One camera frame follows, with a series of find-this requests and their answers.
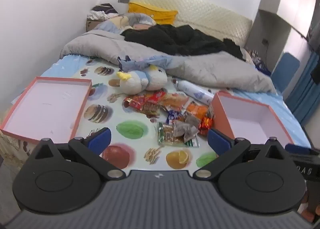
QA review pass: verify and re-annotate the orange red snack packet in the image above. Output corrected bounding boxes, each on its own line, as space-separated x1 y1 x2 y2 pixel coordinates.
147 91 167 104

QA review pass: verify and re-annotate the light blue cartoon quilt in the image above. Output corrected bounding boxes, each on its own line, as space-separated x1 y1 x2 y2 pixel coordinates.
94 13 157 31

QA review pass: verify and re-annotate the grey blanket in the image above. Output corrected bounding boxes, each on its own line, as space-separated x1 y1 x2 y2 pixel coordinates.
59 30 278 94

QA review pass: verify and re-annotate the deep pink cardboard box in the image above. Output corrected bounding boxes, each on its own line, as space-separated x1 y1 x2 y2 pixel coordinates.
209 91 295 149

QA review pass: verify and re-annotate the blue white snack packet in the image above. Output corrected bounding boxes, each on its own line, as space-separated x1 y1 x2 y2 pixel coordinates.
166 110 187 124

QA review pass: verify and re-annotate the black clothing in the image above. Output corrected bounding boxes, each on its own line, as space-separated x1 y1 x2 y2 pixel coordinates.
121 24 247 62

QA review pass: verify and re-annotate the shallow pink box lid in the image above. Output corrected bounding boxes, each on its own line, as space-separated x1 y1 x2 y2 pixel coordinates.
0 76 93 144

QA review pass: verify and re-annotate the clear bread packet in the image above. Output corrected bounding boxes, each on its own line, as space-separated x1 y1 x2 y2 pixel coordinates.
160 93 190 113

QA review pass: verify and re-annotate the grey brown pouch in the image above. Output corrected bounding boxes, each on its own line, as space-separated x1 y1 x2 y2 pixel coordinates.
184 114 202 127
173 120 199 142

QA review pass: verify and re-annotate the pile of clothes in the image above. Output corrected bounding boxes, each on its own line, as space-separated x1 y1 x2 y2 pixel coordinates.
87 4 119 21

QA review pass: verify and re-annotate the blue chair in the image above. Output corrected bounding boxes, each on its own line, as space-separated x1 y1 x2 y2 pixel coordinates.
271 52 300 94

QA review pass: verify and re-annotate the white spray bottle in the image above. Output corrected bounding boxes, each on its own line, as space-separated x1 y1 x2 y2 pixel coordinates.
172 80 215 106

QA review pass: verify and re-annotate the clear green-edged cracker packet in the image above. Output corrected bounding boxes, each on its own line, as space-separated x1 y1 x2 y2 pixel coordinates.
157 122 200 148

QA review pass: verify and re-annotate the cream quilted headboard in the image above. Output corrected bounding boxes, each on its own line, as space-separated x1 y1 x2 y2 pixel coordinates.
129 0 253 49

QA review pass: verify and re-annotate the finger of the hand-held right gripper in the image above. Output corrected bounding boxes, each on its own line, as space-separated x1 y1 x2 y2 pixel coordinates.
285 143 320 155

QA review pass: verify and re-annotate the blue curtain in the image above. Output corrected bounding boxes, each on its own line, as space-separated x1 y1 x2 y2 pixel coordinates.
285 51 320 127

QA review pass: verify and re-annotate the white and blue plush bird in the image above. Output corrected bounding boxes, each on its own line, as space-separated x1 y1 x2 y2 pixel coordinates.
116 64 168 95

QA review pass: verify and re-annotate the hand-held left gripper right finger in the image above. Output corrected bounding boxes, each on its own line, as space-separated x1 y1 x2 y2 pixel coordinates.
194 129 286 179

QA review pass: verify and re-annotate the yellow cloth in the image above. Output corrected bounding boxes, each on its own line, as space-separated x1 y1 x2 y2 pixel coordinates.
128 2 178 25

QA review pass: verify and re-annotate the brown cardboard box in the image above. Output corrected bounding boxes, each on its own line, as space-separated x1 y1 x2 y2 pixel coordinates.
86 17 105 32

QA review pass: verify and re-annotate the dark patterned cloth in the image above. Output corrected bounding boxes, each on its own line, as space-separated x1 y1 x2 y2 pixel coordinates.
246 49 272 76

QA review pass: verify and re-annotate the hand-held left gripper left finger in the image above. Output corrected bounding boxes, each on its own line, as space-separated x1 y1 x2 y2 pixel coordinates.
34 127 124 179

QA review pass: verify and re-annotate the red gold foil packet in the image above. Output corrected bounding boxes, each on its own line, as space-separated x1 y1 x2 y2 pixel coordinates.
199 116 213 130

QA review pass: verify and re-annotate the brown biscuit packet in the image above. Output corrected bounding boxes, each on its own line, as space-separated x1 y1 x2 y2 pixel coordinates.
140 102 160 117

